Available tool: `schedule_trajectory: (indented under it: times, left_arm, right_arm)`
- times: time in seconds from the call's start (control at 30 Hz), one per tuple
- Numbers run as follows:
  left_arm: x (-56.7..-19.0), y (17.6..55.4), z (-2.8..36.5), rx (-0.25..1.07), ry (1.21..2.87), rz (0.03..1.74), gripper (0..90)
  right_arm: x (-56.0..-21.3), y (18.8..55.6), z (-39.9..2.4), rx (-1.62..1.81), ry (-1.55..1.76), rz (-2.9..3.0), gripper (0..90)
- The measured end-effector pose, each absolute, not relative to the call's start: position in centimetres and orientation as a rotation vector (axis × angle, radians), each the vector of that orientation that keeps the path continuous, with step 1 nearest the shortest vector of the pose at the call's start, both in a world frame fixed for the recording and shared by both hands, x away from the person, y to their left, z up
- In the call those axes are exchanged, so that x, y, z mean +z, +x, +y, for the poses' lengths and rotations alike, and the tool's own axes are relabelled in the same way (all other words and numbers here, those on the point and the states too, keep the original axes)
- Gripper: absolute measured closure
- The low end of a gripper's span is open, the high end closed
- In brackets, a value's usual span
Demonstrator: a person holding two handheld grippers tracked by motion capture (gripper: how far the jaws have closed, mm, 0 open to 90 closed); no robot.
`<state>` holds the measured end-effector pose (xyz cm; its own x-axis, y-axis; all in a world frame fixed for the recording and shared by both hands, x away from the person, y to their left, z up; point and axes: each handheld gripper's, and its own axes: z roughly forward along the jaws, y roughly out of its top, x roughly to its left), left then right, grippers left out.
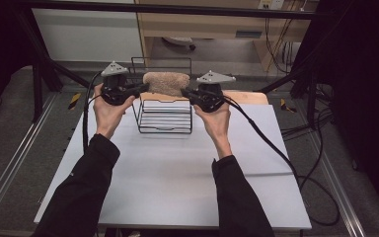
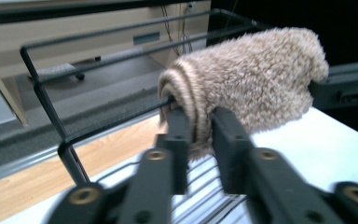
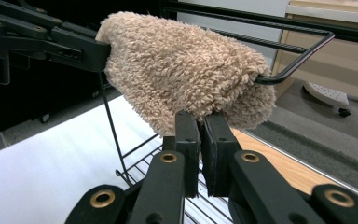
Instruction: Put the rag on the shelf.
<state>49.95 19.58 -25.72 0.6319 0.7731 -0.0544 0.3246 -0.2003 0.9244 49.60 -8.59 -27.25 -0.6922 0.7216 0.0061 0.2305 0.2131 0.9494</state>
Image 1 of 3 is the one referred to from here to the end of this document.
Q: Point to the metal floor rail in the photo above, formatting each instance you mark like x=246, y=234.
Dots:
x=342, y=194
x=16, y=161

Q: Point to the person's left hand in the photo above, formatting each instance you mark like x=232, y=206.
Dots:
x=108, y=117

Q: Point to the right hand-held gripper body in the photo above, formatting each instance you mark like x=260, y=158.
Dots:
x=210, y=97

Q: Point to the light wooden desk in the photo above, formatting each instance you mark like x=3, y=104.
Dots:
x=210, y=26

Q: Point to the black metal stand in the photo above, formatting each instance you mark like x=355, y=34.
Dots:
x=42, y=72
x=304, y=82

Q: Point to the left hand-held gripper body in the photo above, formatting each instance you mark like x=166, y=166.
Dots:
x=115, y=90

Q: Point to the tan wooden board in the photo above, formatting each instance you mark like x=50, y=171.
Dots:
x=246, y=97

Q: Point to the black horizontal frame bar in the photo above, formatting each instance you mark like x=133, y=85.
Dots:
x=177, y=10

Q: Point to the office chair base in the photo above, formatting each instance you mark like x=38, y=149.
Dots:
x=179, y=41

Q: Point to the white cabinet panel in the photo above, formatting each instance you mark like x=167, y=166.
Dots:
x=85, y=36

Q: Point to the person's right hand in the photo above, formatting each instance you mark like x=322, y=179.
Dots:
x=218, y=125

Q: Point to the black curtain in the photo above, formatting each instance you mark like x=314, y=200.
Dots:
x=365, y=98
x=0, y=49

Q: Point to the white power outlet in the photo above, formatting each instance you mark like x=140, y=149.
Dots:
x=270, y=4

